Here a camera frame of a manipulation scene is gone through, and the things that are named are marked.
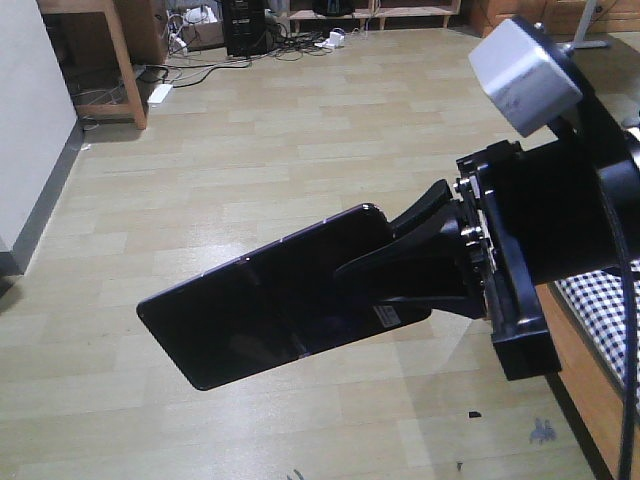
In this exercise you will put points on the black round wrist flange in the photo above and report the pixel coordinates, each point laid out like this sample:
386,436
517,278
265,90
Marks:
604,143

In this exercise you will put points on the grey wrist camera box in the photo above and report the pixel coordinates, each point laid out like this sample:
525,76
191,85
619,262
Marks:
525,75

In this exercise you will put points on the wooden bench frame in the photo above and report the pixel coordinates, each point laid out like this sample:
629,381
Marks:
119,34

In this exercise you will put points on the black foldable smartphone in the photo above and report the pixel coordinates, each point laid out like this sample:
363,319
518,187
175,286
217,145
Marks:
274,305

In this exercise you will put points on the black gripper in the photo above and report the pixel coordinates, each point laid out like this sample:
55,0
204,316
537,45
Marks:
547,214

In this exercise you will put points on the white power strip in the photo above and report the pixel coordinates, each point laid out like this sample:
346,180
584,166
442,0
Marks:
159,94

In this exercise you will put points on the black computer tower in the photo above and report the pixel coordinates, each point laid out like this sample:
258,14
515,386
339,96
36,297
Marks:
244,27

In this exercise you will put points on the wooden bed frame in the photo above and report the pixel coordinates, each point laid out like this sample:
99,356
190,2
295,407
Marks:
586,388

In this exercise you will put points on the black white gingham duvet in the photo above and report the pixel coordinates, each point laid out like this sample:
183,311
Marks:
596,300

